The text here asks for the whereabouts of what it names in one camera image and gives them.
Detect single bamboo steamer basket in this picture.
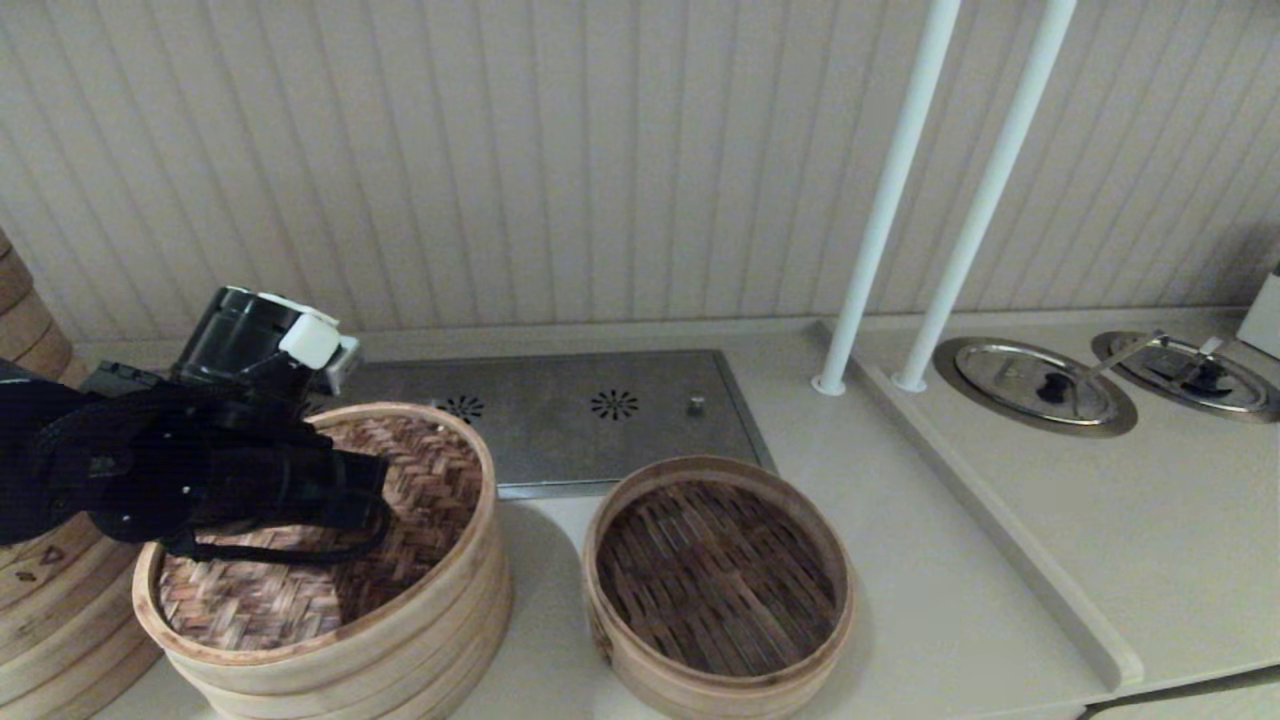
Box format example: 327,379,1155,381
584,456,855,720

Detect perforated stainless steel plate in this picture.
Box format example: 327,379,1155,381
308,349,777,500

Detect thin black looped cable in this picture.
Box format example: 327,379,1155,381
159,494,394,567

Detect large bamboo steamer with cloth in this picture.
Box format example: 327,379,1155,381
163,500,515,720

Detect right round steel pot lid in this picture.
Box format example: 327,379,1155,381
1091,331,1280,425

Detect white box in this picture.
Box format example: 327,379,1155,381
1237,264,1280,361

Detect black white wrist camera mount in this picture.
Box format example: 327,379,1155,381
171,286,362,407

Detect white metal pole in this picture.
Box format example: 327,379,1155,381
891,0,1080,395
811,0,962,398

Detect woven bamboo steamer lid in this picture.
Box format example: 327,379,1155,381
132,402,499,668

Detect round steel pot lid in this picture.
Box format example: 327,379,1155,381
954,344,1120,428
932,337,1140,440
1091,331,1280,425
1110,336,1272,415

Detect tall bamboo steamer stack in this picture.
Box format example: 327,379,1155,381
0,229,167,720

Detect left round steel pot lid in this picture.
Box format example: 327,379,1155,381
932,337,1140,440

